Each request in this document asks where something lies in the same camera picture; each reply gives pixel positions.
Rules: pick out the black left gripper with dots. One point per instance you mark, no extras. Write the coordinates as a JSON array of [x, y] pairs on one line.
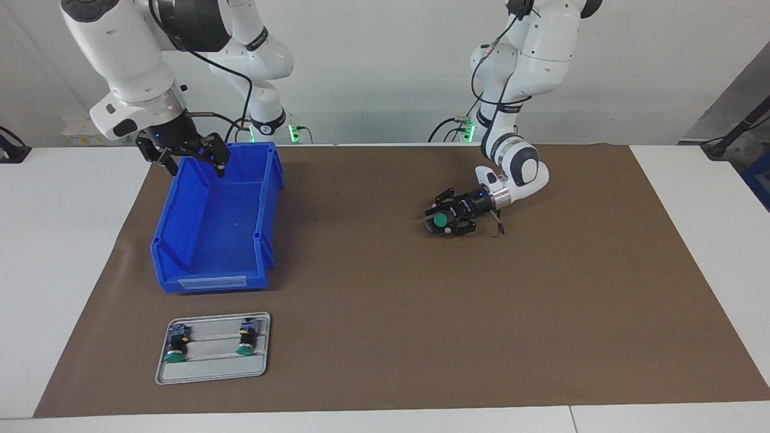
[[475, 203]]

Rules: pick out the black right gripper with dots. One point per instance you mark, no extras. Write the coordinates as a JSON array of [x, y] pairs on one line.
[[174, 137]]

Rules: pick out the green push button switch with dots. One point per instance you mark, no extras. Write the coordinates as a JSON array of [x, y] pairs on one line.
[[246, 338], [177, 346], [441, 220]]

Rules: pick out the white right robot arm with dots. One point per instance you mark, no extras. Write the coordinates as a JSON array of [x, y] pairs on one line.
[[132, 54]]

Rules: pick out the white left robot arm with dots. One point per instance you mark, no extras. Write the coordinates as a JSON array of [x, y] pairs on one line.
[[541, 42]]

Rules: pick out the blue plastic storage bin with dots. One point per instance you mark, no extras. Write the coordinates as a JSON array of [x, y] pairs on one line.
[[222, 240]]

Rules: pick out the brown table mat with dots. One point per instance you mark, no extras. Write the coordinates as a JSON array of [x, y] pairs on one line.
[[391, 331]]

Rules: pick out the grey metal tray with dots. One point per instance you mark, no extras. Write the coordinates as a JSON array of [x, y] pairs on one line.
[[210, 370]]

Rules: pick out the black stand pole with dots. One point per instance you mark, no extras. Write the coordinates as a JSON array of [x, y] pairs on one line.
[[740, 129]]

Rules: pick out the blue crate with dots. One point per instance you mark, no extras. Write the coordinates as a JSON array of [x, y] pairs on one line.
[[759, 180]]

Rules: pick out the white wall socket box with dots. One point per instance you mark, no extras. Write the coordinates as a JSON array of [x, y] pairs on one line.
[[75, 129]]

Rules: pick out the black clamp mount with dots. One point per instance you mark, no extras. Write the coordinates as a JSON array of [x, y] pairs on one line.
[[12, 153]]

